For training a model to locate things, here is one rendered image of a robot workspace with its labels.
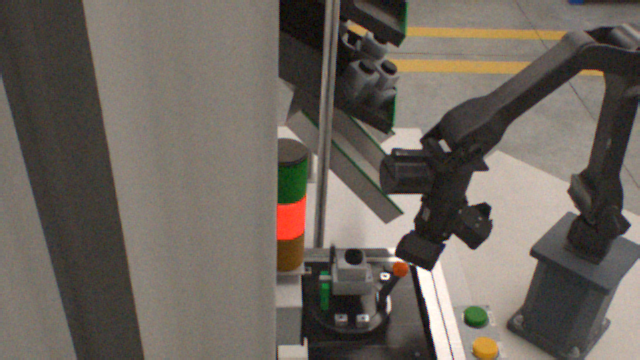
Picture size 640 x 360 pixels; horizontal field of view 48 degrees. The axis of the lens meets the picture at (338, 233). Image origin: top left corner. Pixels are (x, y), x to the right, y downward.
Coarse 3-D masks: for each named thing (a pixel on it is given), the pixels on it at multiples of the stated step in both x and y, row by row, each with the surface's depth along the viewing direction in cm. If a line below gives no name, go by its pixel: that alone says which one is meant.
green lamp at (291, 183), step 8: (280, 168) 74; (288, 168) 74; (296, 168) 74; (304, 168) 76; (280, 176) 75; (288, 176) 75; (296, 176) 75; (304, 176) 76; (280, 184) 75; (288, 184) 75; (296, 184) 76; (304, 184) 77; (280, 192) 76; (288, 192) 76; (296, 192) 77; (304, 192) 78; (280, 200) 77; (288, 200) 77; (296, 200) 77
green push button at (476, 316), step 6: (474, 306) 122; (468, 312) 121; (474, 312) 121; (480, 312) 121; (486, 312) 121; (468, 318) 120; (474, 318) 120; (480, 318) 120; (486, 318) 120; (474, 324) 120; (480, 324) 120
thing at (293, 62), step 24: (288, 0) 121; (288, 24) 124; (312, 24) 124; (288, 48) 113; (312, 48) 113; (288, 72) 116; (312, 72) 116; (336, 72) 127; (336, 96) 118; (360, 120) 120; (384, 120) 120
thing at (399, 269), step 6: (396, 264) 114; (402, 264) 114; (384, 270) 114; (390, 270) 114; (396, 270) 113; (402, 270) 113; (390, 276) 116; (396, 276) 115; (402, 276) 114; (390, 282) 115; (396, 282) 115; (384, 288) 117; (390, 288) 116; (378, 294) 118; (384, 294) 117
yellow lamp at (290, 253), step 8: (304, 232) 82; (280, 240) 81; (288, 240) 81; (296, 240) 81; (280, 248) 81; (288, 248) 81; (296, 248) 82; (280, 256) 82; (288, 256) 82; (296, 256) 83; (280, 264) 83; (288, 264) 83; (296, 264) 84
